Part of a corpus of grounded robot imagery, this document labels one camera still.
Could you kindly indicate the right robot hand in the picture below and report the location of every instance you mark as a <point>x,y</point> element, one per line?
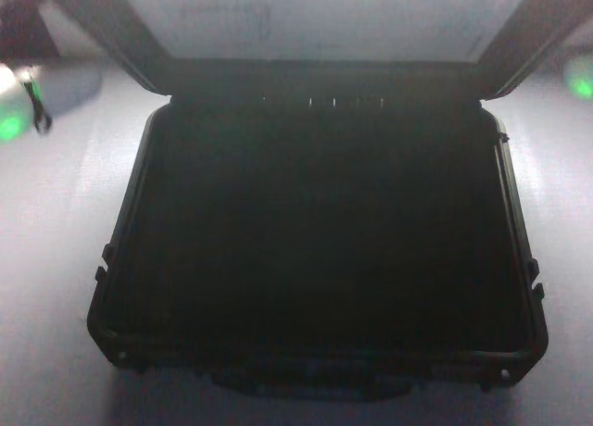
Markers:
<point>581,81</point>

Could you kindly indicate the black hard case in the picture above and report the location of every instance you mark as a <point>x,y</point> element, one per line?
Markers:
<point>315,231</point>

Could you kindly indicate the white printed paper sheet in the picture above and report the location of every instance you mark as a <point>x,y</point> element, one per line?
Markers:
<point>324,18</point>

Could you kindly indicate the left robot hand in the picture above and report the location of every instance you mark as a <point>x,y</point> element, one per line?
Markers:
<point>60,88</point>

